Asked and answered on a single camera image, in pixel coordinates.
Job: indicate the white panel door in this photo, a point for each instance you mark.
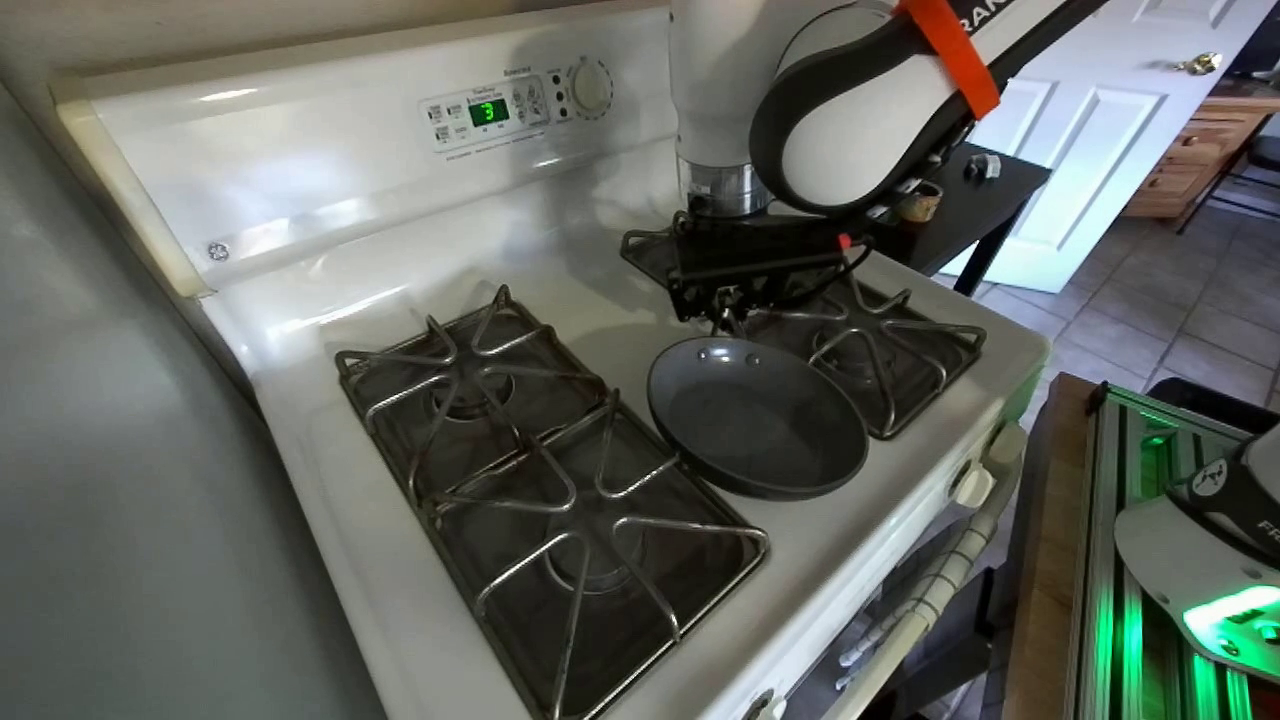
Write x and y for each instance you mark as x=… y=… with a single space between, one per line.
x=1120 y=132

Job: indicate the dark grey frying pan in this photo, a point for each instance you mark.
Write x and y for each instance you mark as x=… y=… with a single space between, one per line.
x=761 y=422

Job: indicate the black side table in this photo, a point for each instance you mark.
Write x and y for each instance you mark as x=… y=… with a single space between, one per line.
x=992 y=215

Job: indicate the white round timer knob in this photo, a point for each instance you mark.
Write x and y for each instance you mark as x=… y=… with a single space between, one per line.
x=594 y=91

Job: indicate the brown wooden cabinet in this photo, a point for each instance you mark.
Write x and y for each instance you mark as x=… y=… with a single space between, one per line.
x=1203 y=147

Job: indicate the white stove knob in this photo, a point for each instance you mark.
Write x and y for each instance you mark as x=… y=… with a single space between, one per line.
x=974 y=481

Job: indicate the small tan cup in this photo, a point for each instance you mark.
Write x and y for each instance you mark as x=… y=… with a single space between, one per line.
x=919 y=201

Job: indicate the stove control panel green display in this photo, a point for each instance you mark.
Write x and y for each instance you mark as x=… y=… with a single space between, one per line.
x=514 y=105

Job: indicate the small silver item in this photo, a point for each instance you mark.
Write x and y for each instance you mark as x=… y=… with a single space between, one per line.
x=983 y=170

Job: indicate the grey blue fridge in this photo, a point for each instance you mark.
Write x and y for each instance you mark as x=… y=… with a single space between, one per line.
x=135 y=466

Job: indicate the wood edged robot stand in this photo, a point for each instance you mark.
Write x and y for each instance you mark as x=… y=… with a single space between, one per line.
x=1055 y=560

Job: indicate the white gas stove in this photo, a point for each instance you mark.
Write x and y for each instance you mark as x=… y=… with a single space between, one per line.
x=333 y=215

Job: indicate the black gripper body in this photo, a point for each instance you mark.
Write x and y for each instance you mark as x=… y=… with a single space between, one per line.
x=774 y=294

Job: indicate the black stove burner grate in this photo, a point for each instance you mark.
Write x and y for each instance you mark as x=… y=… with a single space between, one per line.
x=923 y=352
x=533 y=507

